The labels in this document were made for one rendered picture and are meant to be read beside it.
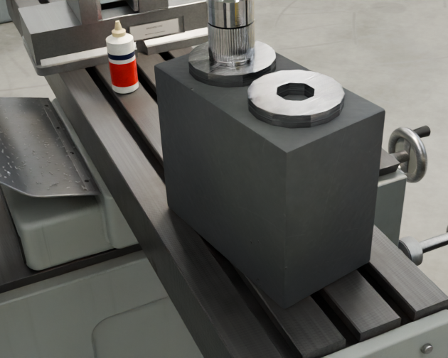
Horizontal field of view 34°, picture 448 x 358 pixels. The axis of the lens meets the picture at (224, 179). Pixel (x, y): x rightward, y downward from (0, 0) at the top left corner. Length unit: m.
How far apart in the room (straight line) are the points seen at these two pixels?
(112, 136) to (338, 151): 0.44
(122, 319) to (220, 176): 0.54
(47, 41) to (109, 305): 0.43
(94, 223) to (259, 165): 0.48
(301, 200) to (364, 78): 2.65
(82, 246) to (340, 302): 0.48
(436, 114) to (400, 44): 0.67
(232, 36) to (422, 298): 0.32
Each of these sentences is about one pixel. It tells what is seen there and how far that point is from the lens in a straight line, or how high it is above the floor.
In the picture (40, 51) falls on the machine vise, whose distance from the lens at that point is 1.22.
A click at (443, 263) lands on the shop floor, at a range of 2.32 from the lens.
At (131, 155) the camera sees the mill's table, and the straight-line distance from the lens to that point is 0.98.
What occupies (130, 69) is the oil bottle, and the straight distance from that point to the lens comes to 1.12.
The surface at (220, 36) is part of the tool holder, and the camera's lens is 0.73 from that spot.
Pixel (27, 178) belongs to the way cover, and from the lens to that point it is 1.06.
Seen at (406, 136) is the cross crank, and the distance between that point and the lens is 1.51.
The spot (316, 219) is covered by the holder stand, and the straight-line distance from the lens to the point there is 0.69.
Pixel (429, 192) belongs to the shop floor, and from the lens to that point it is 2.60.
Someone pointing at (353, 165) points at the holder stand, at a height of 1.11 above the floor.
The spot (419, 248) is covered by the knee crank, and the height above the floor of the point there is 0.57.
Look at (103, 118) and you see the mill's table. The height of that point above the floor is 0.97.
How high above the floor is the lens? 1.49
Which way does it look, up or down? 35 degrees down
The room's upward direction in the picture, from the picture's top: 2 degrees counter-clockwise
